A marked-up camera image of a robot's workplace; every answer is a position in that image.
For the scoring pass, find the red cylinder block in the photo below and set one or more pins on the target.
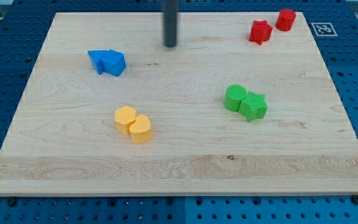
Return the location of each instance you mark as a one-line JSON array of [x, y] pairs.
[[285, 20]]

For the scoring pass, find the red star block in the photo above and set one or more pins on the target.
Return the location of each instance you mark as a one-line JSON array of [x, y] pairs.
[[260, 32]]

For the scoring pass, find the wooden board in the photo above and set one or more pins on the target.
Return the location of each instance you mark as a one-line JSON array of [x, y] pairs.
[[63, 140]]

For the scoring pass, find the yellow hexagon block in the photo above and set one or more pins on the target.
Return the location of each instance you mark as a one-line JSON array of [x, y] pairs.
[[124, 117]]

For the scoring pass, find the white fiducial marker tag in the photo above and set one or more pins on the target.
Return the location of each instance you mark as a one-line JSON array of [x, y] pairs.
[[324, 29]]

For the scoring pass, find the blue pentagon block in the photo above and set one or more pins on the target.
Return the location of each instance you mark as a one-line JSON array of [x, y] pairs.
[[113, 62]]

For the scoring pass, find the yellow heart block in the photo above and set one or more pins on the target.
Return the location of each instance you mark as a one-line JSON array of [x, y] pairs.
[[140, 130]]

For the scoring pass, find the green star block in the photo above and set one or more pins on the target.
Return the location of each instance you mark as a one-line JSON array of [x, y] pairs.
[[253, 106]]

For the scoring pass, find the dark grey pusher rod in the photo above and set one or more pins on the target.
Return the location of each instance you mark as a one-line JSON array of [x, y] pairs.
[[170, 9]]

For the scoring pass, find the blue triangle block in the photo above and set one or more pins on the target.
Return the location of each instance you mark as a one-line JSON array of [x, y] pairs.
[[95, 57]]

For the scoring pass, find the green cylinder block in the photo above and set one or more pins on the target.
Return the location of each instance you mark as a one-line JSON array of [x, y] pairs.
[[233, 97]]

